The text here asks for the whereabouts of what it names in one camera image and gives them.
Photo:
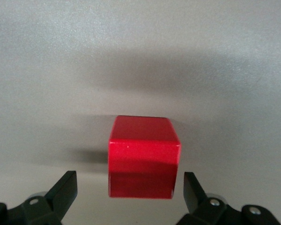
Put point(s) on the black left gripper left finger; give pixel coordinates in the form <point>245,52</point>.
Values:
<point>61,194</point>

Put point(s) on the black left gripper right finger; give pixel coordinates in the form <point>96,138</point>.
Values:
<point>193,194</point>

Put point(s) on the red cube block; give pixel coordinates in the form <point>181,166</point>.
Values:
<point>142,159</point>

